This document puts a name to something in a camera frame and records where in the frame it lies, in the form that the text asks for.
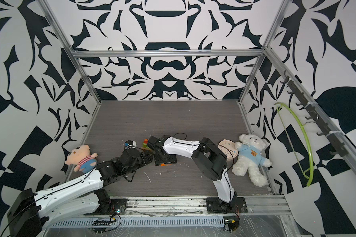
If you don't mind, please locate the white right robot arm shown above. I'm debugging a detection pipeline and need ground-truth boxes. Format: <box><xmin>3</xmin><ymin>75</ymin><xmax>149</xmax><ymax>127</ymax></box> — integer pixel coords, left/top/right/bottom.
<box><xmin>147</xmin><ymin>135</ymin><xmax>237</xmax><ymax>204</ymax></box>

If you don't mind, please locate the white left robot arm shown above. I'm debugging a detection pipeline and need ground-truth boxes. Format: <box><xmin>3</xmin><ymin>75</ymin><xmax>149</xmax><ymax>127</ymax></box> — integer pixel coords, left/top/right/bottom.
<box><xmin>7</xmin><ymin>148</ymin><xmax>153</xmax><ymax>237</ymax></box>

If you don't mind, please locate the pink pig plush toy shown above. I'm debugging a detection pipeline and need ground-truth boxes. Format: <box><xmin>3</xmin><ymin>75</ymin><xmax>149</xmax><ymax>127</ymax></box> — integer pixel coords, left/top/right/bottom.
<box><xmin>65</xmin><ymin>145</ymin><xmax>98</xmax><ymax>173</ymax></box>

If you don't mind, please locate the white teddy bear plush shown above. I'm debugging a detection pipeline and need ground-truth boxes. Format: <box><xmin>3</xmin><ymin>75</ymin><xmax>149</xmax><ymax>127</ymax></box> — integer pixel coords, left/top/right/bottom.
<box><xmin>232</xmin><ymin>134</ymin><xmax>272</xmax><ymax>187</ymax></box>

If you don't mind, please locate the green plastic hoop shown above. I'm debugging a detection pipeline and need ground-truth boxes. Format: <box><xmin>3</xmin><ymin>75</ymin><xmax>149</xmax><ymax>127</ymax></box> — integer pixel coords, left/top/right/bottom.
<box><xmin>274</xmin><ymin>102</ymin><xmax>314</xmax><ymax>187</ymax></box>

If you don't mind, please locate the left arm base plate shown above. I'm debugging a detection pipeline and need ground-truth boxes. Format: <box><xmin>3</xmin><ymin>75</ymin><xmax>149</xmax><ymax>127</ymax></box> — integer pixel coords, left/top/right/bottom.
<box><xmin>84</xmin><ymin>198</ymin><xmax>128</xmax><ymax>216</ymax></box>

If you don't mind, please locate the white cable duct strip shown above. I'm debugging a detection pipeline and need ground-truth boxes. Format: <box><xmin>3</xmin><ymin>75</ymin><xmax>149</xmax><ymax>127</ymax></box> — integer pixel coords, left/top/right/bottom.
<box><xmin>52</xmin><ymin>216</ymin><xmax>225</xmax><ymax>228</ymax></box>

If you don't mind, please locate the aluminium cage frame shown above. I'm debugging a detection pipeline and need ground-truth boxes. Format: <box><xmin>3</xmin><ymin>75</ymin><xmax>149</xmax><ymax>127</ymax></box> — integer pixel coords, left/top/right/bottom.
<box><xmin>35</xmin><ymin>0</ymin><xmax>356</xmax><ymax>237</ymax></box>

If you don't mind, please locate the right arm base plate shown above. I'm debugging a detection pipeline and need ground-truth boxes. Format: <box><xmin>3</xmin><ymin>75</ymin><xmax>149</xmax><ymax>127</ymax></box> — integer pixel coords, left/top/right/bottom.
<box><xmin>206</xmin><ymin>196</ymin><xmax>248</xmax><ymax>214</ymax></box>

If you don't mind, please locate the black wall hook rack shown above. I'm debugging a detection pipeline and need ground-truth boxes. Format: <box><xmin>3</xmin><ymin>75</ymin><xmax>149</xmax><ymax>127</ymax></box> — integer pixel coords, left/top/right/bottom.
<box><xmin>281</xmin><ymin>72</ymin><xmax>349</xmax><ymax>157</ymax></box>

